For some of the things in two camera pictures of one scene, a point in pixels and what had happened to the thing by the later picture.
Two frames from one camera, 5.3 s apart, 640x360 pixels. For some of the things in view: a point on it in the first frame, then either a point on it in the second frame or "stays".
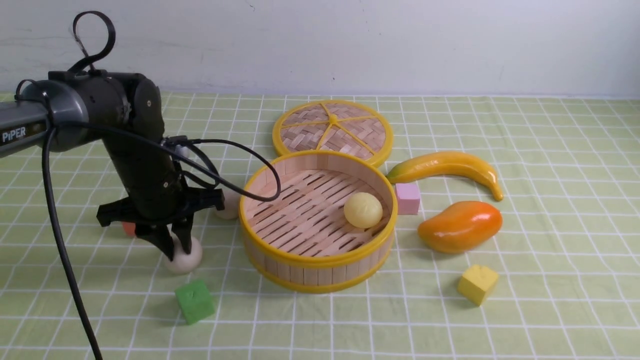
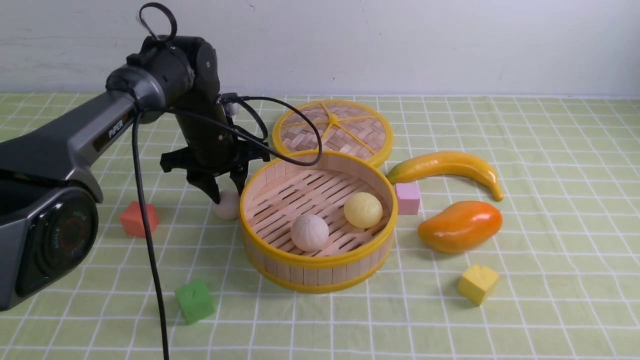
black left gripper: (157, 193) -> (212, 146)
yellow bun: (363, 210) stays
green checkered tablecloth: (551, 271) stays
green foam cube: (195, 301) stays
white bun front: (182, 262) -> (309, 233)
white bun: (232, 197) stays
